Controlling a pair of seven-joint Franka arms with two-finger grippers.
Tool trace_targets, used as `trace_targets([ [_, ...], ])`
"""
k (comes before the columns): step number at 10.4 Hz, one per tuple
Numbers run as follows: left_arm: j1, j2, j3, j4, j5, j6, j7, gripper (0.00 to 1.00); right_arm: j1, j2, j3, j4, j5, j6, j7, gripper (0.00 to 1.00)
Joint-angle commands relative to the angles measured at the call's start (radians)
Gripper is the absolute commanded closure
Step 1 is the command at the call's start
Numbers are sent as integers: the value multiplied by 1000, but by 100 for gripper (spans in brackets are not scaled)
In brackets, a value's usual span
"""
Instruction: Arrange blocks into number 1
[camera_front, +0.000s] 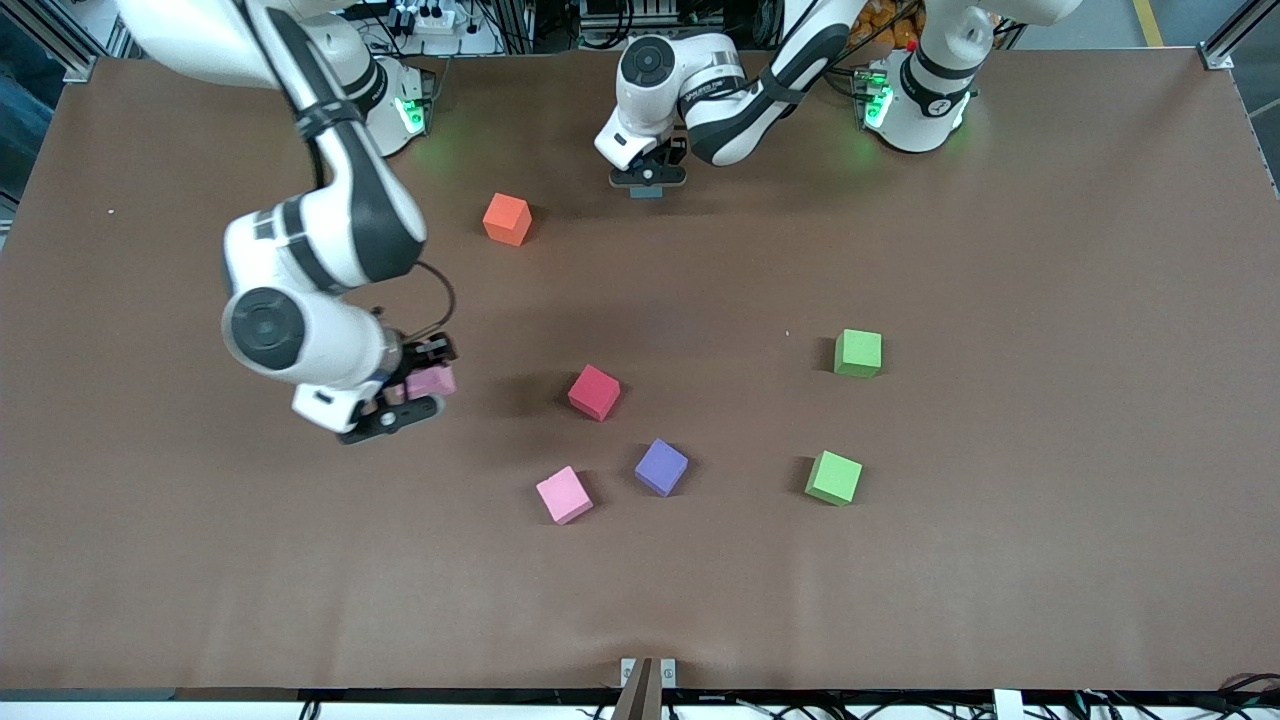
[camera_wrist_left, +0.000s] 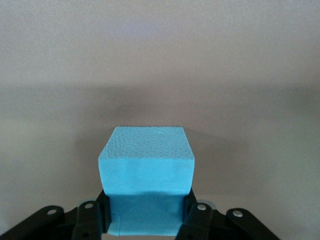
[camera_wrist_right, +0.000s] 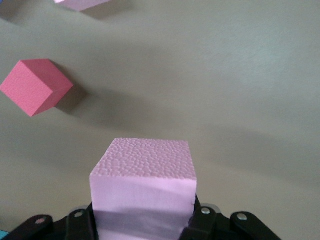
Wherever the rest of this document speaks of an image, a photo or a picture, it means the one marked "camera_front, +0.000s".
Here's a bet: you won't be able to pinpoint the pink foam cube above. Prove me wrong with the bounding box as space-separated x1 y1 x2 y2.
405 365 459 402
535 465 595 526

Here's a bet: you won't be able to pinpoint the green foam cube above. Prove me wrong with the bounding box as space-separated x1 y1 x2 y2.
804 449 864 508
834 328 884 379

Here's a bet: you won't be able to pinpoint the grey metal equipment rack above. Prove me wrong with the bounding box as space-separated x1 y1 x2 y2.
578 0 701 49

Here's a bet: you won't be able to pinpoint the orange foam cube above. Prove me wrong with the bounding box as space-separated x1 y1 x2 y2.
482 192 534 248

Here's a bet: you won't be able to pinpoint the red foam cube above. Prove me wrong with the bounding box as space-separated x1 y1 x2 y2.
567 363 622 423

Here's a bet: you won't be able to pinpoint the white power strip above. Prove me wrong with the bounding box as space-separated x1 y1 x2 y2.
395 3 471 37

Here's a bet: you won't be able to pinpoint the orange packaged goods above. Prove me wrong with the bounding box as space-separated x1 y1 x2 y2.
845 0 926 51

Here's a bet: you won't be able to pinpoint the purple foam cube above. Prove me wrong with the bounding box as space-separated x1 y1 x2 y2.
633 437 690 498

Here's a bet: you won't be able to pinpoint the white table frame rail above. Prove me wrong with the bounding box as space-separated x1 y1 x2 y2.
0 698 1280 720

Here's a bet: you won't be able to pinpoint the small metal table bracket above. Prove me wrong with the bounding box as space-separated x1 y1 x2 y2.
620 657 678 689

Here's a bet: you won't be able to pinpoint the aluminium frame post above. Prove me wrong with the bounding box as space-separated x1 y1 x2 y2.
0 0 101 83
1200 0 1280 71

